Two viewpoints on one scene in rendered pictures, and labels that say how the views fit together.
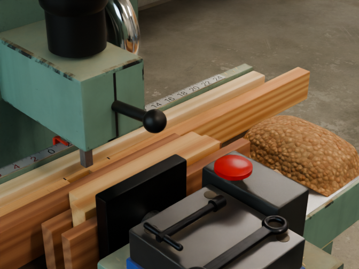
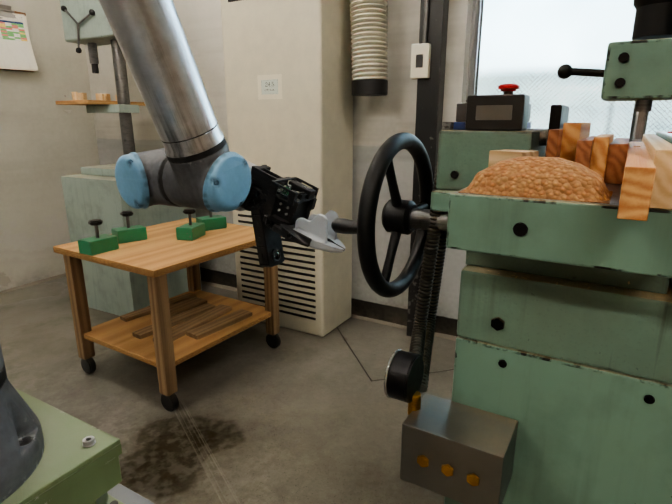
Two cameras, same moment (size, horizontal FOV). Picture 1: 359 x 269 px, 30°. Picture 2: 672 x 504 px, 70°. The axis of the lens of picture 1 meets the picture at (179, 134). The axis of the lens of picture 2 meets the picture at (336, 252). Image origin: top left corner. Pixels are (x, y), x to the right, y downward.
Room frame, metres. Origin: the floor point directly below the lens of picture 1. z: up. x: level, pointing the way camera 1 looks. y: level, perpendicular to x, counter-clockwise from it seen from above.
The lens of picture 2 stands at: (1.07, -0.47, 0.97)
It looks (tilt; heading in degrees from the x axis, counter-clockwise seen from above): 15 degrees down; 165
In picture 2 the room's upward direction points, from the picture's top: straight up
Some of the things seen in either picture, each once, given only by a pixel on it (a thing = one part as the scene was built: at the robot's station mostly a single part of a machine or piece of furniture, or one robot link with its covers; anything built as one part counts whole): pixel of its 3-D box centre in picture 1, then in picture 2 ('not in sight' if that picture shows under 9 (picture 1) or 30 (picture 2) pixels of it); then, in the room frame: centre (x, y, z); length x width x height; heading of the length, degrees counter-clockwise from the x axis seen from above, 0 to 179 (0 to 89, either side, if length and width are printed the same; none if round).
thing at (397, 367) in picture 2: not in sight; (407, 383); (0.57, -0.24, 0.65); 0.06 x 0.04 x 0.08; 134
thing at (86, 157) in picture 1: (85, 142); (641, 119); (0.54, 0.09, 0.97); 0.01 x 0.01 x 0.05; 44
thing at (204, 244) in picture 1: (229, 231); (494, 111); (0.39, -0.04, 0.99); 0.13 x 0.11 x 0.06; 134
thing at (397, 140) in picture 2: not in sight; (441, 221); (0.35, -0.09, 0.81); 0.29 x 0.20 x 0.29; 134
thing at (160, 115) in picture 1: (136, 111); (583, 70); (0.48, 0.04, 1.04); 0.06 x 0.02 x 0.02; 44
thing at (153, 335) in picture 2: not in sight; (179, 288); (-0.86, -0.61, 0.32); 0.66 x 0.57 x 0.64; 133
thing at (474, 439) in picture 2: not in sight; (456, 450); (0.62, -0.20, 0.58); 0.12 x 0.08 x 0.08; 44
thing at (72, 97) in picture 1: (70, 86); (666, 76); (0.56, 0.10, 1.03); 0.14 x 0.07 x 0.09; 44
